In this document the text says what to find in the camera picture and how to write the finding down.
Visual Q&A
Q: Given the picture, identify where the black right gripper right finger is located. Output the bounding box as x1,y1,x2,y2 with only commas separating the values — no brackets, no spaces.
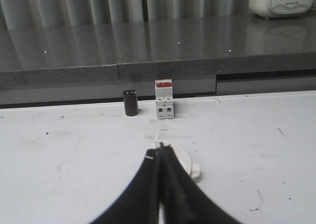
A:
158,145,240,224

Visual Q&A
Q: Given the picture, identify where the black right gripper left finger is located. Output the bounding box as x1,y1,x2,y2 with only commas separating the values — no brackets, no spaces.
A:
92,149,159,224

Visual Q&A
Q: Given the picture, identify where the white half clamp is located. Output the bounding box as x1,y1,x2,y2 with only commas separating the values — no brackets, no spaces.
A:
154,135,201,184

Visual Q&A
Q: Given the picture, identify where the dark brown cylinder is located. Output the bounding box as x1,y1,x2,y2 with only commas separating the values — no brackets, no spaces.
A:
123,90,139,116

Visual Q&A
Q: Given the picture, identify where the grey stone counter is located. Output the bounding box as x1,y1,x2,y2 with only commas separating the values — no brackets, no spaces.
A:
0,13,316,107

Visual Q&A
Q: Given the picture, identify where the white appliance on counter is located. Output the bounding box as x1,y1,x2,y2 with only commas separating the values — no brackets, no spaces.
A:
248,0,313,18

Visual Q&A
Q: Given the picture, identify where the grey curtain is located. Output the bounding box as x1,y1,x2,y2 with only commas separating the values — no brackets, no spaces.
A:
0,0,248,30

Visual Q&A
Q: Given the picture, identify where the white circuit breaker red switch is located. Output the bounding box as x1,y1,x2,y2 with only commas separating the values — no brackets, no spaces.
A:
155,79,174,119

